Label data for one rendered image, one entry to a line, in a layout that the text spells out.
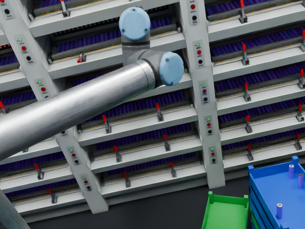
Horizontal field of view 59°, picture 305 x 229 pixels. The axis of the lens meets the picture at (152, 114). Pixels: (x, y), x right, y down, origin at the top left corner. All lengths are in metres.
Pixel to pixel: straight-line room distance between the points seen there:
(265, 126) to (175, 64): 0.89
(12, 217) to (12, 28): 0.72
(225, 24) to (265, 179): 0.67
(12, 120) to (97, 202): 1.12
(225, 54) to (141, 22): 0.60
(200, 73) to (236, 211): 0.74
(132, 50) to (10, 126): 0.42
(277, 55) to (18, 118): 1.11
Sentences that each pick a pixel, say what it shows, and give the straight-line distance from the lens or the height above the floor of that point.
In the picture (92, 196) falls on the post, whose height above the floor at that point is 0.13.
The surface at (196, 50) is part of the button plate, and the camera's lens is 1.20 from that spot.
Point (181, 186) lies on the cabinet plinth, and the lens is 1.65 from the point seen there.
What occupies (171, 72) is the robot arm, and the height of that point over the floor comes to 0.93.
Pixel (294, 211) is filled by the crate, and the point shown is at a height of 0.32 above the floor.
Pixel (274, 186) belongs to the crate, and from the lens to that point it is 1.22.
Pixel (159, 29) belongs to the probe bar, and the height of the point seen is 0.93.
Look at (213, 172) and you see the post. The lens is 1.58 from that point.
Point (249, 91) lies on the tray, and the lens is 1.44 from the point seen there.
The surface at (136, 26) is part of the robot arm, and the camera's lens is 0.83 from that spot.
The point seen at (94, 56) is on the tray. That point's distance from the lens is 1.22.
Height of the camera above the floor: 1.20
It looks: 29 degrees down
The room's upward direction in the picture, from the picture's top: 14 degrees counter-clockwise
